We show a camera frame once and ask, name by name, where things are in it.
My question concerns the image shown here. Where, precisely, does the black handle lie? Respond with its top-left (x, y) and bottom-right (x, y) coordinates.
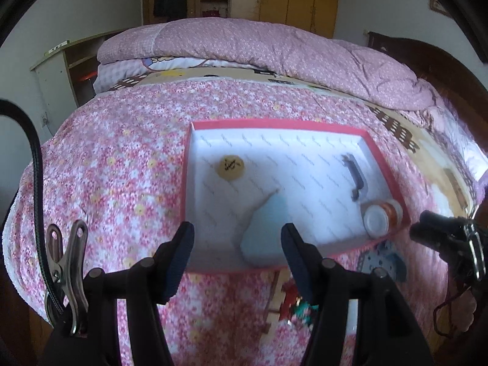
top-left (341, 153), bottom-right (368, 201)

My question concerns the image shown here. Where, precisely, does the black cable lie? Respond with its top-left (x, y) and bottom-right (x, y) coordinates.
top-left (0, 99), bottom-right (65, 313)

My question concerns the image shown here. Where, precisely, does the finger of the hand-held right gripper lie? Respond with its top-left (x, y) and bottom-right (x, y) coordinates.
top-left (410, 223), bottom-right (464, 254)
top-left (420, 210), bottom-right (468, 225)

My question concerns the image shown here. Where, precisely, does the pale blue plastic item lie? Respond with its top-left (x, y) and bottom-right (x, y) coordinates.
top-left (240, 188), bottom-right (292, 268)

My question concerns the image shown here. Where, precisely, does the cartoon printed blanket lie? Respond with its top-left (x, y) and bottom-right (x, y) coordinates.
top-left (93, 56), bottom-right (488, 214)

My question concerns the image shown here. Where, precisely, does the red cardboard box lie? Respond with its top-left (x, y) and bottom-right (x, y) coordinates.
top-left (182, 119), bottom-right (411, 274)

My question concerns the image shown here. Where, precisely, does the orange bottle with white cap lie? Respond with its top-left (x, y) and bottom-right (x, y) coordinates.
top-left (362, 199), bottom-right (405, 237)

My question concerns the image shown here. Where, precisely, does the colourful toy keychain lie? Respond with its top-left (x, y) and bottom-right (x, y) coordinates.
top-left (282, 280), bottom-right (321, 326)

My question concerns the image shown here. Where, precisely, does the metal spring clip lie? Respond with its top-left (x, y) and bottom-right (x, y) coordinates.
top-left (466, 221), bottom-right (485, 281)
top-left (44, 220), bottom-right (90, 336)

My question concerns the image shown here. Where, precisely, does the wooden bedside cabinet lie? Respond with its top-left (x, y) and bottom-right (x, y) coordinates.
top-left (30, 30), bottom-right (126, 123)

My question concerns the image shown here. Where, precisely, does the pink floral bed sheet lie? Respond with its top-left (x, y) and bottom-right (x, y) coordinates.
top-left (4, 80), bottom-right (477, 366)

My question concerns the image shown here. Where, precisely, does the yellow round cap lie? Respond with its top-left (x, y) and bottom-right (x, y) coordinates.
top-left (216, 154), bottom-right (245, 181)

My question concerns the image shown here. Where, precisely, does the framed wall picture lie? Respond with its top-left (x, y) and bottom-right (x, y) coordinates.
top-left (430, 0), bottom-right (452, 18)

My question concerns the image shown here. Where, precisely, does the grey dotted item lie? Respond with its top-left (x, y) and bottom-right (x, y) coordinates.
top-left (360, 240), bottom-right (408, 283)

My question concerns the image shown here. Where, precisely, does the pink quilt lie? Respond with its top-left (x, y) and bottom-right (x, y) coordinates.
top-left (95, 17), bottom-right (443, 111)

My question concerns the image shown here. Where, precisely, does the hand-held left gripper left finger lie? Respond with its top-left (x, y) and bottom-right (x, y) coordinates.
top-left (49, 221), bottom-right (196, 366)

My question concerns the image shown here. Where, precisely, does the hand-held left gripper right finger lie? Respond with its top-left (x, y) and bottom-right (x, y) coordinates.
top-left (281, 223), bottom-right (435, 366)

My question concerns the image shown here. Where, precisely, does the dark wooden headboard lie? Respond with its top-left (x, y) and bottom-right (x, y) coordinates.
top-left (368, 30), bottom-right (488, 130)

